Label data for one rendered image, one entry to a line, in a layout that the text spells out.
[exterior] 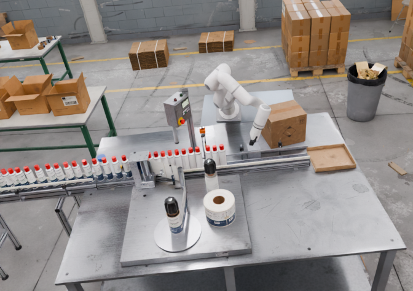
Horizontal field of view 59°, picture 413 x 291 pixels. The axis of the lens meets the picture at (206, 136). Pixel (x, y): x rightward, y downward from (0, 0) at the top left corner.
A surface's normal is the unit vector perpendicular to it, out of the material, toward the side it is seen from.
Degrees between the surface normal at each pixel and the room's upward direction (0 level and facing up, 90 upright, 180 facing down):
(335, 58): 90
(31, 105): 90
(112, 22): 90
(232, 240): 0
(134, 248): 0
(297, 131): 90
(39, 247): 0
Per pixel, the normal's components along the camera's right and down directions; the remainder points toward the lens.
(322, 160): -0.11, -0.80
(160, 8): -0.07, 0.59
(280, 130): 0.23, 0.55
